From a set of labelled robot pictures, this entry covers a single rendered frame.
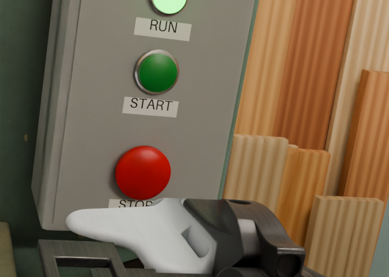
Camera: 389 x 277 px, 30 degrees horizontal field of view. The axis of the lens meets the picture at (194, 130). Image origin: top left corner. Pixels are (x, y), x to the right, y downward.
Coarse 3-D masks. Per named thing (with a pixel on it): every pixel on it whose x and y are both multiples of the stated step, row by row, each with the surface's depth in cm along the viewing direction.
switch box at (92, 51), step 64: (64, 0) 37; (128, 0) 37; (192, 0) 38; (64, 64) 37; (128, 64) 38; (192, 64) 39; (64, 128) 38; (128, 128) 39; (192, 128) 40; (64, 192) 39; (192, 192) 41
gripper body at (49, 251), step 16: (48, 240) 21; (64, 240) 22; (48, 256) 20; (64, 256) 21; (80, 256) 21; (96, 256) 21; (112, 256) 21; (48, 272) 20; (96, 272) 22; (112, 272) 21; (128, 272) 23; (144, 272) 23; (224, 272) 23; (240, 272) 21; (256, 272) 22; (304, 272) 22
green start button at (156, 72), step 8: (144, 56) 38; (152, 56) 37; (160, 56) 38; (168, 56) 38; (136, 64) 38; (144, 64) 37; (152, 64) 37; (160, 64) 38; (168, 64) 38; (176, 64) 38; (136, 72) 38; (144, 72) 37; (152, 72) 38; (160, 72) 38; (168, 72) 38; (176, 72) 38; (136, 80) 38; (144, 80) 38; (152, 80) 38; (160, 80) 38; (168, 80) 38; (176, 80) 38; (144, 88) 38; (152, 88) 38; (160, 88) 38; (168, 88) 38
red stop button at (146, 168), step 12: (132, 156) 38; (144, 156) 38; (156, 156) 39; (120, 168) 38; (132, 168) 38; (144, 168) 39; (156, 168) 39; (168, 168) 39; (120, 180) 39; (132, 180) 39; (144, 180) 39; (156, 180) 39; (168, 180) 40; (132, 192) 39; (144, 192) 39; (156, 192) 39
